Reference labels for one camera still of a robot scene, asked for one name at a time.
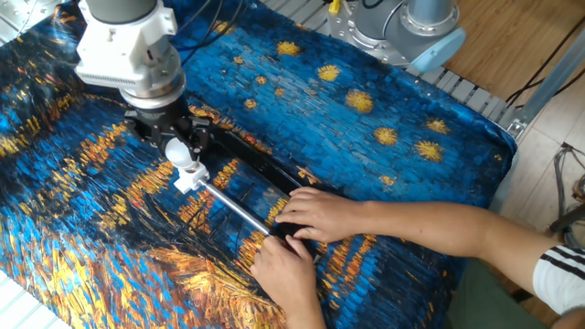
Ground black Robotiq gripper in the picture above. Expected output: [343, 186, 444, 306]
[128, 99, 213, 162]

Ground white light bulb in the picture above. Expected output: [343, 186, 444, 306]
[165, 137, 199, 171]

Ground black C-clamp with metal screw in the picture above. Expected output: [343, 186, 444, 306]
[173, 119, 332, 257]

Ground person's left forearm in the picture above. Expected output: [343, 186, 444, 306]
[285, 291, 332, 329]

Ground person's right forearm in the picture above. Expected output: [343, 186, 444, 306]
[366, 201, 558, 284]

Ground white bulb socket block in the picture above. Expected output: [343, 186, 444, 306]
[173, 163, 211, 195]

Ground person's right hand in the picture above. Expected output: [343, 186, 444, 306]
[272, 186, 378, 244]

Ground person's left hand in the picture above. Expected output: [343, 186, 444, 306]
[249, 236, 326, 317]

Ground starry night print tablecloth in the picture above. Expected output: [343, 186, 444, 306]
[0, 0, 519, 329]

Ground green trousers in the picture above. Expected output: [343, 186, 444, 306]
[446, 271, 549, 329]

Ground black metal stand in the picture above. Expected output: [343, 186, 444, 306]
[547, 144, 585, 248]

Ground white shirt sleeve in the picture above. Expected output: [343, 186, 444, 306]
[530, 239, 585, 315]

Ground light blue post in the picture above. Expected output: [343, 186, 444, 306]
[478, 53, 585, 240]

